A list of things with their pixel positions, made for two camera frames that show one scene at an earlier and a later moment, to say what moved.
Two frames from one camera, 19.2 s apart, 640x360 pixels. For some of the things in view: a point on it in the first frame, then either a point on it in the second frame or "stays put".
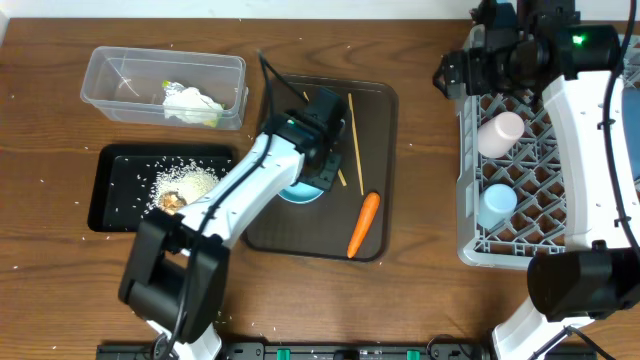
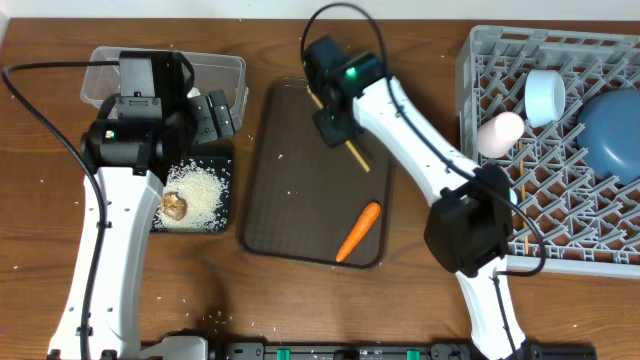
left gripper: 326,170 → 211,116
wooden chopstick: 357,144 → 523,197
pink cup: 499,134 stays put
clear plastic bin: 125,85 stays put
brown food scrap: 171,202 stays put
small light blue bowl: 299,193 → 544,97
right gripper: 471,60 → 332,135
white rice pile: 188,181 stays put
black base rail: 314,351 stays put
